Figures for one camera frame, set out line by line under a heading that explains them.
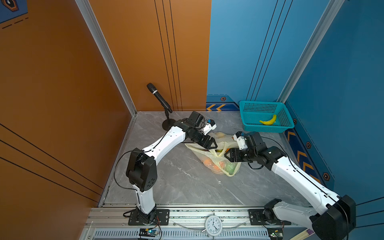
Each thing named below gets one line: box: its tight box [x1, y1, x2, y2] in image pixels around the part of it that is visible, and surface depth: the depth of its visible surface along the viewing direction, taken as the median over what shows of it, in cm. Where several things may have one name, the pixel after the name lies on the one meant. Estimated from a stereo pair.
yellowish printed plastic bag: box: [184, 132, 242, 177], surface depth 81 cm
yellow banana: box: [259, 114, 277, 126], surface depth 114 cm
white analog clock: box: [201, 212, 224, 237], surface depth 70 cm
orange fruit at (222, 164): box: [219, 161, 226, 169], surface depth 86 cm
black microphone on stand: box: [147, 83, 175, 131], surface depth 96 cm
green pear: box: [225, 162, 238, 175], surface depth 84 cm
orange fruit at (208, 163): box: [203, 159, 213, 167], surface depth 88 cm
